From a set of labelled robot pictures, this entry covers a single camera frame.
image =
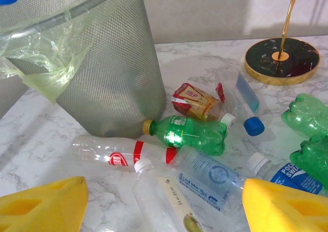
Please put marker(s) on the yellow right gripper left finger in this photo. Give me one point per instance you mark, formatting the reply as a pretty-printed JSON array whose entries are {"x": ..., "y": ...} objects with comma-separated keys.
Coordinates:
[{"x": 43, "y": 209}]

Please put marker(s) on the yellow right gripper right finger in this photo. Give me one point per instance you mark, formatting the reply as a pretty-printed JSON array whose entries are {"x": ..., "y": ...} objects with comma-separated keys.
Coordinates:
[{"x": 282, "y": 209}]

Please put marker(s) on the clear bottle blue label white cap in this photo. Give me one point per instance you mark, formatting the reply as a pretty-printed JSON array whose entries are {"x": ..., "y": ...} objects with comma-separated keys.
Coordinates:
[{"x": 294, "y": 177}]

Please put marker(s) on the green plastic bottle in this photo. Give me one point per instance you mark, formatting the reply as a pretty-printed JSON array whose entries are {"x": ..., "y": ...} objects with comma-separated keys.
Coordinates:
[
  {"x": 307, "y": 114},
  {"x": 312, "y": 160}
]

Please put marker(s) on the clear bottle pale blue-print label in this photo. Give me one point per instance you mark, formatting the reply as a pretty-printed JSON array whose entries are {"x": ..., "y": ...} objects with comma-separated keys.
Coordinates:
[{"x": 210, "y": 175}]

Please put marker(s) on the clear bottle plain light-blue label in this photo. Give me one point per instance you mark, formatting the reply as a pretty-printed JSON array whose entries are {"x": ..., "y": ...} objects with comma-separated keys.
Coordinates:
[{"x": 243, "y": 101}]

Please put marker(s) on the clear bottle cream label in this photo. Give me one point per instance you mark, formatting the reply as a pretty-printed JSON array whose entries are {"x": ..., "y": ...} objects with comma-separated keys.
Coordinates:
[{"x": 159, "y": 198}]

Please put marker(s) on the green bottle yellow cap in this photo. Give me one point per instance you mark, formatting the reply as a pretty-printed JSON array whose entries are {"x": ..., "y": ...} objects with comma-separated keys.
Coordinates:
[{"x": 189, "y": 134}]

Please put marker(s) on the pale green plastic bin liner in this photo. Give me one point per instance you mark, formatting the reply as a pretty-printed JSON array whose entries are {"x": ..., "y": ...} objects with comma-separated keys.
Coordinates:
[{"x": 51, "y": 63}]

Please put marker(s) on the translucent green plastic bin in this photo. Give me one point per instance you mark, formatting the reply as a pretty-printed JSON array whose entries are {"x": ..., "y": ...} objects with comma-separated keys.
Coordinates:
[{"x": 115, "y": 75}]

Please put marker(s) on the clear bottle red label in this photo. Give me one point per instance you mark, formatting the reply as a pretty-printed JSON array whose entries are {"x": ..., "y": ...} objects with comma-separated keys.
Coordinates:
[{"x": 118, "y": 152}]

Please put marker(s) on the red and gold snack packet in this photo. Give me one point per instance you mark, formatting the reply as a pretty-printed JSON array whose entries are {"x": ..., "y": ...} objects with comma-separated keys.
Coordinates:
[{"x": 194, "y": 101}]

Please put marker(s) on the gold glass rack black base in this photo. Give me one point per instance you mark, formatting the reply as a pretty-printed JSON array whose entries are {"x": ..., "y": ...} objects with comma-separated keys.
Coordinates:
[{"x": 282, "y": 63}]

